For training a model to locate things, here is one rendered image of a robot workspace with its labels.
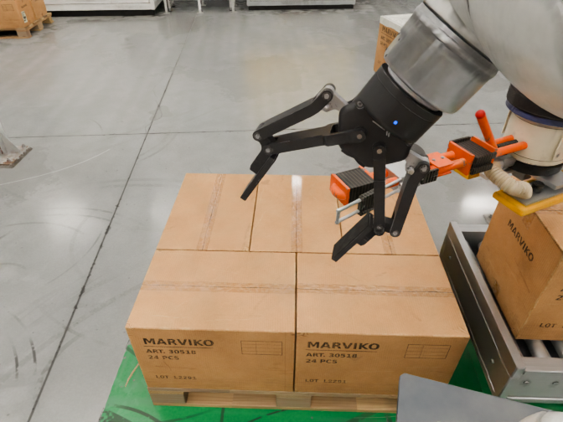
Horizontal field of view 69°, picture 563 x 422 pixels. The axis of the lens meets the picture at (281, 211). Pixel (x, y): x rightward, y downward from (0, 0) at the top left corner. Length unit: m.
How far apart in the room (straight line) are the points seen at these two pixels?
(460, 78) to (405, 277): 1.38
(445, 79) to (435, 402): 0.92
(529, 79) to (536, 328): 1.45
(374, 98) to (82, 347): 2.07
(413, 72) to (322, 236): 1.48
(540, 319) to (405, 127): 1.26
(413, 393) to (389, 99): 0.90
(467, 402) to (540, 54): 1.07
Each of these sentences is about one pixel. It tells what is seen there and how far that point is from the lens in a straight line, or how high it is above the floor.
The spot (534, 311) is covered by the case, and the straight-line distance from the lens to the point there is 1.56.
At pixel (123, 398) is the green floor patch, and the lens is 2.08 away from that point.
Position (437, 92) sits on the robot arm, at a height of 1.61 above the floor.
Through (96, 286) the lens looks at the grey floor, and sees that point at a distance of 2.55.
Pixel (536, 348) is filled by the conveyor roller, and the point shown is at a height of 0.54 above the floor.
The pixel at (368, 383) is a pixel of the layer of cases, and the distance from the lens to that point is 1.77.
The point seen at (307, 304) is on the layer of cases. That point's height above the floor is 0.54.
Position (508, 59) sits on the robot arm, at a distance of 0.23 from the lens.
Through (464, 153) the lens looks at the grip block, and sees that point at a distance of 1.13.
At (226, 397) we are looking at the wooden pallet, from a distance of 1.96.
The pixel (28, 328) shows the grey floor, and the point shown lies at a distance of 2.51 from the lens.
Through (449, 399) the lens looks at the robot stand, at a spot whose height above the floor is 0.75.
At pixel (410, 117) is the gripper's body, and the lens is 0.40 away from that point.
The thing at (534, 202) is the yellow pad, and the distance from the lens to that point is 1.27.
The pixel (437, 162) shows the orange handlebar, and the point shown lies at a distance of 1.08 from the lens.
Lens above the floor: 1.75
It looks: 38 degrees down
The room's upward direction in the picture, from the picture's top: straight up
